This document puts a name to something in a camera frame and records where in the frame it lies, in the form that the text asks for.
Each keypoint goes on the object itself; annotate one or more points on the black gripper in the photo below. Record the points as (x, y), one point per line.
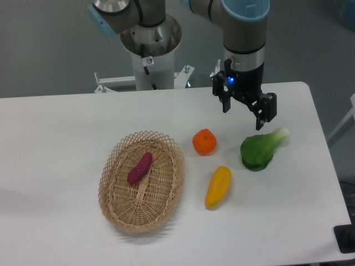
(245, 87)

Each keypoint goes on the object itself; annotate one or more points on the purple sweet potato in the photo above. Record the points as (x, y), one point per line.
(141, 169)

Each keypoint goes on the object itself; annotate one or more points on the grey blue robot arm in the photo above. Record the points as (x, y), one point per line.
(243, 23)

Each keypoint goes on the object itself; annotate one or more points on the woven wicker basket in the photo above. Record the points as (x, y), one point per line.
(149, 203)

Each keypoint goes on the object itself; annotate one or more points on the green bok choy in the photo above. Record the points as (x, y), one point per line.
(257, 151)

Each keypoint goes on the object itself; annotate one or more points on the orange tangerine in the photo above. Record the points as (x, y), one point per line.
(204, 142)

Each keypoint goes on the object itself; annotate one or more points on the yellow mango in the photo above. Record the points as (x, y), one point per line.
(218, 187)

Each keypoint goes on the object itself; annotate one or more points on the white furniture leg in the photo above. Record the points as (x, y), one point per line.
(344, 124)

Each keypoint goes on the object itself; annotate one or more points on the blue object in corner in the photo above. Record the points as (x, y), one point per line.
(346, 13)

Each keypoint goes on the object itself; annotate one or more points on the black device at table edge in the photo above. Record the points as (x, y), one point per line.
(345, 238)

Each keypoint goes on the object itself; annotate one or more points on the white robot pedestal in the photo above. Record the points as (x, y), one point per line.
(152, 51)

